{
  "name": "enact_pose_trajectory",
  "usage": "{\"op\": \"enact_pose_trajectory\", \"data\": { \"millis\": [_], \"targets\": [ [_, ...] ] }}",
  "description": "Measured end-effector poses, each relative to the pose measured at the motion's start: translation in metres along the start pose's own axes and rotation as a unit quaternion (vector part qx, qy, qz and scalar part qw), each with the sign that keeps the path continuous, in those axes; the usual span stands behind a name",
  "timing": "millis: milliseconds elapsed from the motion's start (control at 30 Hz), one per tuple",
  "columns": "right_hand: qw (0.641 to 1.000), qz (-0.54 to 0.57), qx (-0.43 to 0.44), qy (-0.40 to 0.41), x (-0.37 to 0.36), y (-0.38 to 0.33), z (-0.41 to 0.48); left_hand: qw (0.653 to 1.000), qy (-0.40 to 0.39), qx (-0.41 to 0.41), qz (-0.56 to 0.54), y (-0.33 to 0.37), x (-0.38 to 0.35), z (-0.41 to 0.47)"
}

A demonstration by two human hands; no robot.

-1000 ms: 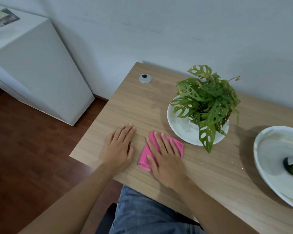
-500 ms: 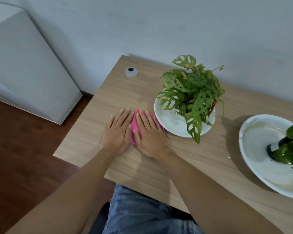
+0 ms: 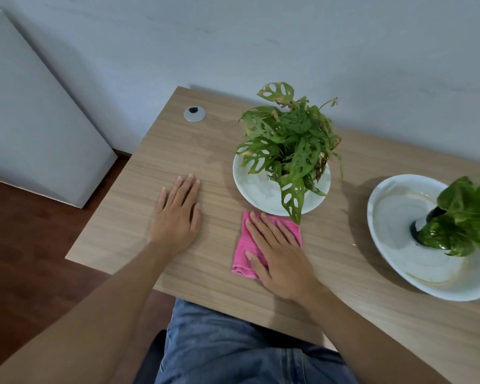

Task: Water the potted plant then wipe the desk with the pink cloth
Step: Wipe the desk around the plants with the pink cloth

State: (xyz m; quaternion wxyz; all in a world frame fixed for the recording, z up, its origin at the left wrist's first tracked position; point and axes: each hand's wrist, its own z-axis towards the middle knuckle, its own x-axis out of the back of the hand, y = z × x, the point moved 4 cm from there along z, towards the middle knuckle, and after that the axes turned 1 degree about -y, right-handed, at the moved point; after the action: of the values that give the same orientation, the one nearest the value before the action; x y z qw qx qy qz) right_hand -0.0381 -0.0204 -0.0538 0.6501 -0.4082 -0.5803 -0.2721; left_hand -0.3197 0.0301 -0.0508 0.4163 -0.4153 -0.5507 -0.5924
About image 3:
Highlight pink microfiber cloth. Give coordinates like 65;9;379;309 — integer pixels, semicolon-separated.
230;211;303;279

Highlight person's right hand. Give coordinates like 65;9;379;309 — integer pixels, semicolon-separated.
244;211;325;305

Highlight grey cable grommet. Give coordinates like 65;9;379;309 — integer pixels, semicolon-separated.
183;105;207;123

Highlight pothos plant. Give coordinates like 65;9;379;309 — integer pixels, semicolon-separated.
410;171;480;258

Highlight wooden table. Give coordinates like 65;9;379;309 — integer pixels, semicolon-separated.
65;86;480;384

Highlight person's left forearm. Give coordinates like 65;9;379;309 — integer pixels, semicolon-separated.
0;242;173;384

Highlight shallow white plate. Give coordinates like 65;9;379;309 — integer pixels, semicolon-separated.
233;151;332;217

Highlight black chair seat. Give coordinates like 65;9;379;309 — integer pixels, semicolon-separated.
132;330;168;384

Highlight person's left hand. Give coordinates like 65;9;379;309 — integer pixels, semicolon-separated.
147;173;203;257

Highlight monstera plant with holed leaves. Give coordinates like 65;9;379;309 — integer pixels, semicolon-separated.
236;82;343;225

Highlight white cabinet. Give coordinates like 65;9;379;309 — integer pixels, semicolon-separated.
0;5;118;209

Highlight person's right forearm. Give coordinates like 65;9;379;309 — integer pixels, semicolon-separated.
303;285;453;384

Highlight blue jeans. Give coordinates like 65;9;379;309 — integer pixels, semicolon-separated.
155;298;359;384

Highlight deep white bowl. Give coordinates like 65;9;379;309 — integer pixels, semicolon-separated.
366;174;480;302

